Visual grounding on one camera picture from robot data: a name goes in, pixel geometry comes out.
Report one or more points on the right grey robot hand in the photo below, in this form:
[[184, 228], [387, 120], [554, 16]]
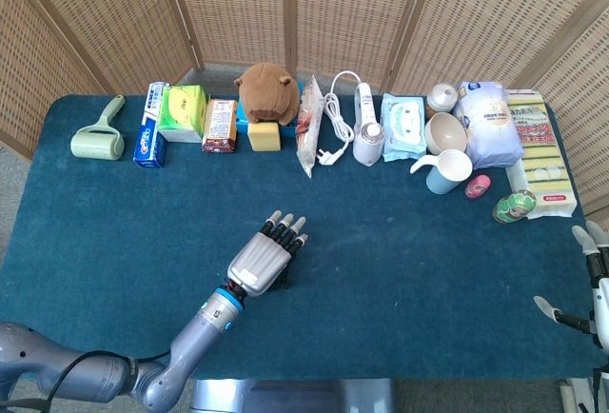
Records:
[[602, 299]]

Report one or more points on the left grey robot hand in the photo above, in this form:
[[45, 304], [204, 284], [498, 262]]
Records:
[[261, 261]]

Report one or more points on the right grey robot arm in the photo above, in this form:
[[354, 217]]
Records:
[[603, 384]]

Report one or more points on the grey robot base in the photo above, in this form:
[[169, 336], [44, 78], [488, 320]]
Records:
[[285, 396]]

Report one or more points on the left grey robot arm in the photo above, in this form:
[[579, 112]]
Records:
[[200, 337]]

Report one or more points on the black cast iron teapot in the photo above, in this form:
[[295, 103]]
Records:
[[284, 281]]

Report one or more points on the white lidded jar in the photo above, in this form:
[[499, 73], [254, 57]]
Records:
[[441, 96]]

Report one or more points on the yellow sponge block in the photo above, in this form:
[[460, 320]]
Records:
[[264, 137]]

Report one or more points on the green printed can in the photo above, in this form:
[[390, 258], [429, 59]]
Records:
[[514, 206]]

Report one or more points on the clear snack packet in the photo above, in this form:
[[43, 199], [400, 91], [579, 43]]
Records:
[[308, 137]]

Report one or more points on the blue plastic box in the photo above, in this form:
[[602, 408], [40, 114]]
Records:
[[242, 120]]

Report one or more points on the orange brown drink carton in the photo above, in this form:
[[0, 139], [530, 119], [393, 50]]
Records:
[[220, 125]]

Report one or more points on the blue table cloth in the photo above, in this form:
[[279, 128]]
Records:
[[404, 265]]

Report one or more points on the yellow sponge multipack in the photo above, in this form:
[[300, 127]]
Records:
[[542, 156]]

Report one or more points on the white handheld appliance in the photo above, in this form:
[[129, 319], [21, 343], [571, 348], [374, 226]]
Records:
[[367, 144]]

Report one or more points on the blue white toothpaste box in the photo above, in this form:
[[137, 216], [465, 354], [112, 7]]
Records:
[[150, 146]]

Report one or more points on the small pink egg toy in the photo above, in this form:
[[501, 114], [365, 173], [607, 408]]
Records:
[[477, 186]]

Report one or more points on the brown capybara plush toy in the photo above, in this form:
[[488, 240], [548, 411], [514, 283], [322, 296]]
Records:
[[269, 92]]

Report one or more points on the green tissue box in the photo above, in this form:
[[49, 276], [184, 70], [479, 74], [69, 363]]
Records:
[[183, 108]]

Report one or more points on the light blue wet wipes pack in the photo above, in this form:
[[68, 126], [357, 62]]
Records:
[[403, 127]]

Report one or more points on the green lint roller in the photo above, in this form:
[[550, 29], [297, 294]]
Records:
[[97, 145]]

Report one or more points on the white blue soft bag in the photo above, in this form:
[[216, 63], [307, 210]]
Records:
[[490, 123]]

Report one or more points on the beige bowl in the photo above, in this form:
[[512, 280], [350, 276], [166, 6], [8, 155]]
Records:
[[445, 134]]

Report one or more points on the wicker folding screen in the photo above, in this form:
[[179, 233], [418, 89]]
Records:
[[238, 4]]

